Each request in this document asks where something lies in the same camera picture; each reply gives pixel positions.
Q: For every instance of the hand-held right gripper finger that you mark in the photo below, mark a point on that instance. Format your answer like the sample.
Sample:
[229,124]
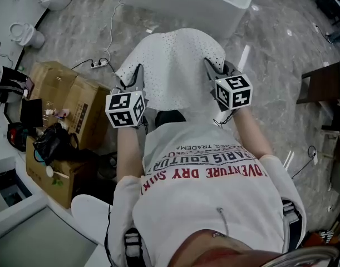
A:
[214,72]
[232,69]

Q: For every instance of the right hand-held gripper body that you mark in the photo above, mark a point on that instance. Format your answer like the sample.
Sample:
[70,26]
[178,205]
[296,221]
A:
[233,92]

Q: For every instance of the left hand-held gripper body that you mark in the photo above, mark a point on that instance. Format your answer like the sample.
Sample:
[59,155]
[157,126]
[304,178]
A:
[122,107]

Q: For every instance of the white perforated cloth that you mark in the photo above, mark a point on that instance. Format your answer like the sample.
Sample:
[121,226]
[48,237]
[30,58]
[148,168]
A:
[175,68]

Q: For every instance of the person's left forearm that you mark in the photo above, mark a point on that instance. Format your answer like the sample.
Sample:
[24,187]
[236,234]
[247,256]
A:
[129,152]

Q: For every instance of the person's right forearm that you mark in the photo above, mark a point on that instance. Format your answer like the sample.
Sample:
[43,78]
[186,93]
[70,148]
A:
[251,135]

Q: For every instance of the white power strip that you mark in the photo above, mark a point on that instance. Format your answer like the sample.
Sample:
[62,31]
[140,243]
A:
[99,64]

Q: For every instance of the large printed cardboard box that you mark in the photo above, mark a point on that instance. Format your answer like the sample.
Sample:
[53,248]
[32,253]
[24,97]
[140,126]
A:
[75,99]

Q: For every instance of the black trousers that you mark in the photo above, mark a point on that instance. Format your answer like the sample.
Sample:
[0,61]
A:
[169,119]

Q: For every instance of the white bathtub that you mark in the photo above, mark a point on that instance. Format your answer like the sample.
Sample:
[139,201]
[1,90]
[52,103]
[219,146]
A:
[192,1]

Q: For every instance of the black tablet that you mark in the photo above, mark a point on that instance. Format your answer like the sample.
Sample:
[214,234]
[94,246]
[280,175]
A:
[32,113]

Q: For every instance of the dark wooden table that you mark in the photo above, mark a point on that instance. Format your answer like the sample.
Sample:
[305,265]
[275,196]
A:
[325,85]

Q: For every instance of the small cardboard box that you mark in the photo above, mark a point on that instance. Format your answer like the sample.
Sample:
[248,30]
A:
[58,185]

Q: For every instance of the red black tool bag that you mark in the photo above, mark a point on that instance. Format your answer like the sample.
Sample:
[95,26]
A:
[16,138]

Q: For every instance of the white printed t-shirt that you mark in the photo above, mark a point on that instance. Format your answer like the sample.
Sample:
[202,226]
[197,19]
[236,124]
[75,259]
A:
[208,204]

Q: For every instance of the white round stool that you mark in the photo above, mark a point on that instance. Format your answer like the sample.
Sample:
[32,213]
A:
[89,218]

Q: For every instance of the black body harness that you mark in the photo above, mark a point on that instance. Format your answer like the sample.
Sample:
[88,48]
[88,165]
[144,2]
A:
[290,213]

